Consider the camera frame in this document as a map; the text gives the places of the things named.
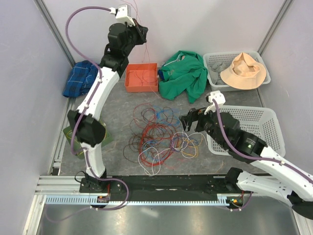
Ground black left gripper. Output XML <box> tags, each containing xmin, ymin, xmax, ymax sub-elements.
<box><xmin>124</xmin><ymin>19</ymin><xmax>149</xmax><ymax>56</ymax></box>

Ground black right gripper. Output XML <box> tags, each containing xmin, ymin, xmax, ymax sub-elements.
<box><xmin>179</xmin><ymin>103</ymin><xmax>227</xmax><ymax>148</ymax></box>

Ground red wire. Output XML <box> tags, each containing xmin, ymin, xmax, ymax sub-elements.
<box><xmin>119</xmin><ymin>0</ymin><xmax>162</xmax><ymax>98</ymax></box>
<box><xmin>131</xmin><ymin>65</ymin><xmax>157</xmax><ymax>87</ymax></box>

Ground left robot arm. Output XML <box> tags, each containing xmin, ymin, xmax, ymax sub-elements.
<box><xmin>67</xmin><ymin>18</ymin><xmax>148</xmax><ymax>193</ymax></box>

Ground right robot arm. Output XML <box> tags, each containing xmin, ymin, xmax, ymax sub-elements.
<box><xmin>179</xmin><ymin>108</ymin><xmax>313</xmax><ymax>219</ymax></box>

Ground green jacket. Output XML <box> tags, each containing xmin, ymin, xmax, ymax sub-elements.
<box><xmin>158</xmin><ymin>50</ymin><xmax>208</xmax><ymax>104</ymax></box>

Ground orange plastic tray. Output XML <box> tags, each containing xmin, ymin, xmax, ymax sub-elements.
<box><xmin>125</xmin><ymin>63</ymin><xmax>158</xmax><ymax>93</ymax></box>

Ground grey cloth in basket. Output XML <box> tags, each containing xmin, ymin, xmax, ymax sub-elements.
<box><xmin>208</xmin><ymin>62</ymin><xmax>227</xmax><ymax>85</ymax></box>

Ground small white perforated basket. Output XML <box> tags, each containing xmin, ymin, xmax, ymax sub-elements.
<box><xmin>203</xmin><ymin>51</ymin><xmax>270</xmax><ymax>92</ymax></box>

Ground beige bucket hat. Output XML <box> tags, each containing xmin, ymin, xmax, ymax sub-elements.
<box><xmin>220</xmin><ymin>52</ymin><xmax>267</xmax><ymax>90</ymax></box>

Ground blue plaid cloth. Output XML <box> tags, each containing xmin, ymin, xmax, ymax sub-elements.
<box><xmin>63</xmin><ymin>60</ymin><xmax>98</xmax><ymax>98</ymax></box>

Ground large white perforated basket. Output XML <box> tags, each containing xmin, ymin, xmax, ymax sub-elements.
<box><xmin>220</xmin><ymin>105</ymin><xmax>286</xmax><ymax>157</ymax></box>

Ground green plastic tray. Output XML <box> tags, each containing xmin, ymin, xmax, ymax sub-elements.
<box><xmin>73</xmin><ymin>118</ymin><xmax>113</xmax><ymax>160</ymax></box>

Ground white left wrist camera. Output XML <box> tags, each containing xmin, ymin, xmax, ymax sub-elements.
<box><xmin>109</xmin><ymin>4</ymin><xmax>135</xmax><ymax>27</ymax></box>

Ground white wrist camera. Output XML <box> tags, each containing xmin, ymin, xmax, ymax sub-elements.
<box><xmin>109</xmin><ymin>4</ymin><xmax>135</xmax><ymax>27</ymax></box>
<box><xmin>204</xmin><ymin>91</ymin><xmax>226</xmax><ymax>115</ymax></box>

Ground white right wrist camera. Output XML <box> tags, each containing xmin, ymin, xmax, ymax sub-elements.
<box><xmin>204</xmin><ymin>91</ymin><xmax>226</xmax><ymax>115</ymax></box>

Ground tangled coloured wire pile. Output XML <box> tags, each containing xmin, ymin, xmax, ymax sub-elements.
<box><xmin>123</xmin><ymin>104</ymin><xmax>208</xmax><ymax>176</ymax></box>

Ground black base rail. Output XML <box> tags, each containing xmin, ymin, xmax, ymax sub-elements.
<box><xmin>79</xmin><ymin>174</ymin><xmax>256</xmax><ymax>201</ymax></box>

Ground light blue cable duct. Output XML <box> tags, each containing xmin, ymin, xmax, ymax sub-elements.
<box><xmin>45</xmin><ymin>195</ymin><xmax>244</xmax><ymax>206</ymax></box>

